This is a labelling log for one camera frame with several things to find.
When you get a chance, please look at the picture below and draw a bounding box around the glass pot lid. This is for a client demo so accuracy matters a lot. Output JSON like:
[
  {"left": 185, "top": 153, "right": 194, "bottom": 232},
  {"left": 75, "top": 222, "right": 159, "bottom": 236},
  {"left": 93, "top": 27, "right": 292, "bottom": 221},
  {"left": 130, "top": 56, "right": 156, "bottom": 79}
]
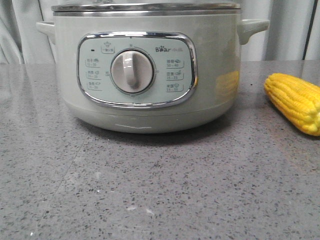
[{"left": 51, "top": 0, "right": 241, "bottom": 12}]

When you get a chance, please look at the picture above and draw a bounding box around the pale green electric cooking pot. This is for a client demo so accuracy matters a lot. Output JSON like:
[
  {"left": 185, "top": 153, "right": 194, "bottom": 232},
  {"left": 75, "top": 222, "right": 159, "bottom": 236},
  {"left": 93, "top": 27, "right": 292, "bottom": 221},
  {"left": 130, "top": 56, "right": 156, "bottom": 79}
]
[{"left": 36, "top": 9, "right": 270, "bottom": 134}]

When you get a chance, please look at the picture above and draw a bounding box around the yellow corn cob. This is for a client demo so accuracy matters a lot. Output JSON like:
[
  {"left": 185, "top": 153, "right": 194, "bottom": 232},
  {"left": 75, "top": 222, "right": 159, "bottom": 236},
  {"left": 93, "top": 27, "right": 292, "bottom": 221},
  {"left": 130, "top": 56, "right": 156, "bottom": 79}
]
[{"left": 264, "top": 73, "right": 320, "bottom": 137}]

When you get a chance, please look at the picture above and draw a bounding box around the white pleated curtain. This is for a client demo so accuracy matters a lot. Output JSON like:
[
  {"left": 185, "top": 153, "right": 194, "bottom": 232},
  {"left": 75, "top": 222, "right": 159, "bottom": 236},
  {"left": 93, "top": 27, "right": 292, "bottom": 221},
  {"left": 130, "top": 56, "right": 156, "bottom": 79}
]
[{"left": 0, "top": 0, "right": 320, "bottom": 64}]

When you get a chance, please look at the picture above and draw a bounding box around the black cable behind curtain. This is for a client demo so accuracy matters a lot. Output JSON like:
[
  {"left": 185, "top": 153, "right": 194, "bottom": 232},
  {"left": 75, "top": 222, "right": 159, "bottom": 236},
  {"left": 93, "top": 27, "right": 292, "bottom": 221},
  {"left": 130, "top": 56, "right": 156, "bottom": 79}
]
[{"left": 302, "top": 0, "right": 318, "bottom": 61}]

